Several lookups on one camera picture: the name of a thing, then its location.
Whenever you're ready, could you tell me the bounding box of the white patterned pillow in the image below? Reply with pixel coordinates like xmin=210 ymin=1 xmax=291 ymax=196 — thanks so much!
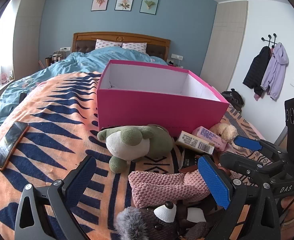
xmin=122 ymin=42 xmax=147 ymax=54
xmin=95 ymin=39 xmax=124 ymax=50

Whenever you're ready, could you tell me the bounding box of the cream bear plush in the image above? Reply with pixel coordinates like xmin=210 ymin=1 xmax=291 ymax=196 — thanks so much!
xmin=209 ymin=122 xmax=238 ymax=150

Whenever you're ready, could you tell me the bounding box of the wooden headboard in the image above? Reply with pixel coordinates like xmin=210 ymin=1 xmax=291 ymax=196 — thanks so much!
xmin=71 ymin=32 xmax=171 ymax=61

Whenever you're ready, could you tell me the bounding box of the pink knitted bear plush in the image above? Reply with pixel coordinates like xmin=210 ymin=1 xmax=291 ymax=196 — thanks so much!
xmin=128 ymin=169 xmax=212 ymax=208

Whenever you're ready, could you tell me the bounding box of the beige wardrobe panel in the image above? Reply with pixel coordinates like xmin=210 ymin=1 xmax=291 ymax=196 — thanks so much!
xmin=201 ymin=0 xmax=248 ymax=93

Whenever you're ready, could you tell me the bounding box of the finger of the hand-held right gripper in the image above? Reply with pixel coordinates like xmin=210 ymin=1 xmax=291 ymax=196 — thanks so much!
xmin=232 ymin=136 xmax=289 ymax=163
xmin=220 ymin=151 xmax=287 ymax=183

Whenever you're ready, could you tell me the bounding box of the dark clothes pile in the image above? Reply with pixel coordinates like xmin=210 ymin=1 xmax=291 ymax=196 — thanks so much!
xmin=220 ymin=88 xmax=245 ymax=113

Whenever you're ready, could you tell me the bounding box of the purple jacket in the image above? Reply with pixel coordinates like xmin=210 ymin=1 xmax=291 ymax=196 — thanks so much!
xmin=260 ymin=42 xmax=289 ymax=102

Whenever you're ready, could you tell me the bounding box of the orange patterned blanket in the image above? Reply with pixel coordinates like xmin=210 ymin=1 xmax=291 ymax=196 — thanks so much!
xmin=0 ymin=71 xmax=269 ymax=240

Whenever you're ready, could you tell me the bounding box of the brown and white dog plush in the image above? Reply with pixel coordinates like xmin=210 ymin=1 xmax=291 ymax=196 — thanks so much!
xmin=113 ymin=201 xmax=220 ymax=240

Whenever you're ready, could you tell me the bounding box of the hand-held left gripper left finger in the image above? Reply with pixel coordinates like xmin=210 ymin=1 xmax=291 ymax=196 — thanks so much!
xmin=14 ymin=155 xmax=97 ymax=240

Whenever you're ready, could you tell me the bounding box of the smartphone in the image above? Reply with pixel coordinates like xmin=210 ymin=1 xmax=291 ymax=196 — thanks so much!
xmin=0 ymin=121 xmax=30 ymax=171

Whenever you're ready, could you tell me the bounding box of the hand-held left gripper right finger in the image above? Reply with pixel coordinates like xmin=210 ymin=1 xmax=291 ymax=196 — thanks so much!
xmin=197 ymin=154 xmax=281 ymax=240

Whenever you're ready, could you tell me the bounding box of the blue duvet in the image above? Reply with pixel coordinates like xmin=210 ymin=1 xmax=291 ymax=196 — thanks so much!
xmin=0 ymin=47 xmax=168 ymax=135

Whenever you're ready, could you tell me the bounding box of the black jacket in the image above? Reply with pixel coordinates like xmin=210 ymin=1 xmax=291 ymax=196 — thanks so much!
xmin=242 ymin=45 xmax=272 ymax=97

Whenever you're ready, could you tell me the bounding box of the pink cardboard box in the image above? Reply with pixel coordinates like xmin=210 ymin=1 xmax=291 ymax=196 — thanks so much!
xmin=96 ymin=60 xmax=230 ymax=137

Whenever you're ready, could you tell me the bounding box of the group of bedside bottles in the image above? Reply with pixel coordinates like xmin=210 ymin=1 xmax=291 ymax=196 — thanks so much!
xmin=46 ymin=52 xmax=62 ymax=66

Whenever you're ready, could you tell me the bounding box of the black wall coat rack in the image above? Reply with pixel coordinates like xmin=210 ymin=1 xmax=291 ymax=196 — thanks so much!
xmin=261 ymin=33 xmax=278 ymax=48

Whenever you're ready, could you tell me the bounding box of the yellow small box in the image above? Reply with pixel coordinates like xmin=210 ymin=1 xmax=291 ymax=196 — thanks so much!
xmin=175 ymin=130 xmax=215 ymax=155

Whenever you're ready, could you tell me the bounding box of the green leaf framed picture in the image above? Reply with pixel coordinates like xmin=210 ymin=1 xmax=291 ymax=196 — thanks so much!
xmin=139 ymin=0 xmax=160 ymax=15

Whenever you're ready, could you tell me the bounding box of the white flower framed picture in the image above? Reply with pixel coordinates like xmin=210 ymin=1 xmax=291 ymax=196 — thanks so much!
xmin=115 ymin=0 xmax=135 ymax=12

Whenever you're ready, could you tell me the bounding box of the green frog plush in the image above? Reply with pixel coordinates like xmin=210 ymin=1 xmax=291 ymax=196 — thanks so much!
xmin=97 ymin=124 xmax=174 ymax=173

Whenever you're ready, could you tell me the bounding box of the black small box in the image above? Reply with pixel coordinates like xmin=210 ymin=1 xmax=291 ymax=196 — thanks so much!
xmin=179 ymin=148 xmax=200 ymax=172

